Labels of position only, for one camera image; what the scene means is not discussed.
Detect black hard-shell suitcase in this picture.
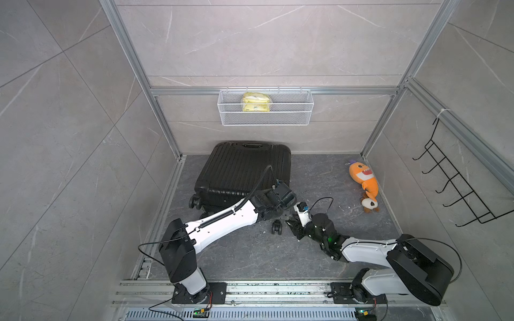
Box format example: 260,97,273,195
190,142,291,219

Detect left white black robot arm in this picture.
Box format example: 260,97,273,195
138,165,297,304

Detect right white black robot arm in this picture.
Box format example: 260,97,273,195
286,211,460,306

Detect orange shark plush toy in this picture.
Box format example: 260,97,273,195
349,161,380,213

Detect yellow packet in basket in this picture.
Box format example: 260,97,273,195
241,92,272,112

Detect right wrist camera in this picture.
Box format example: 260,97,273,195
294,201,311,227

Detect white wire mesh basket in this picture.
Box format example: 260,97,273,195
218,89,314,127

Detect black wire hook rack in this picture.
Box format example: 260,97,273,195
412,119,513,227

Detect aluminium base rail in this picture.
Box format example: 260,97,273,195
111,280,453,320

